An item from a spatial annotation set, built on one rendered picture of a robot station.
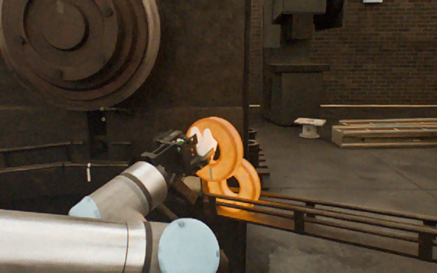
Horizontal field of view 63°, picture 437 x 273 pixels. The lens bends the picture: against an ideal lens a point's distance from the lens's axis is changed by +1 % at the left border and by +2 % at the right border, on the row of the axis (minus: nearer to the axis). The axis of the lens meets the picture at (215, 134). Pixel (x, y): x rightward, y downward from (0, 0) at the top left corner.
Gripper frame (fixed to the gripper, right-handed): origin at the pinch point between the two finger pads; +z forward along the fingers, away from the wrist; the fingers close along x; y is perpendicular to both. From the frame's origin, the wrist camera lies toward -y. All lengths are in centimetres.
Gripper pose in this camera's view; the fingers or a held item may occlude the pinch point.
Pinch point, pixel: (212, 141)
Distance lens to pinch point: 83.9
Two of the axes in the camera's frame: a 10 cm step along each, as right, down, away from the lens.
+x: -8.1, -1.4, 5.7
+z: 5.7, -4.5, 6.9
